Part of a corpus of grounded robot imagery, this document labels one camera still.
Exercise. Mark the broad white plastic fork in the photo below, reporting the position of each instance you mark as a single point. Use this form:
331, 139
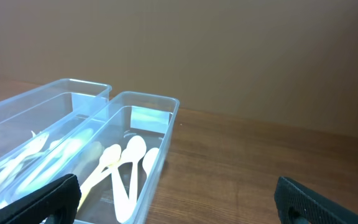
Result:
53, 162

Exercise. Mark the left clear plastic container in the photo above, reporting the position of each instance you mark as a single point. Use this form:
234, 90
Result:
60, 108

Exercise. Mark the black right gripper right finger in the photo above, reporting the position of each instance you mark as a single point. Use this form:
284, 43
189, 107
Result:
298, 204

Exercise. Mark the clear plastic container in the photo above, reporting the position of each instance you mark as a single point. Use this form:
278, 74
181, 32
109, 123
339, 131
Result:
60, 108
127, 115

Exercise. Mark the right clear plastic container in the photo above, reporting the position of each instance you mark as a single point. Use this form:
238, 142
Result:
127, 115

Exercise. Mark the yellow plastic spoon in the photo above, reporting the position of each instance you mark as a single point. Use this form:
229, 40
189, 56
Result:
109, 157

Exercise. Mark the yellow plastic fork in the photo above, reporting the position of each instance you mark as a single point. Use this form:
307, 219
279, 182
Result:
31, 148

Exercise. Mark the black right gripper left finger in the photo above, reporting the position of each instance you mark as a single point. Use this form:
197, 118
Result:
56, 202

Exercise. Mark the broad white plastic spoon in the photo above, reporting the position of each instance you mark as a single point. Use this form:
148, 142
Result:
123, 207

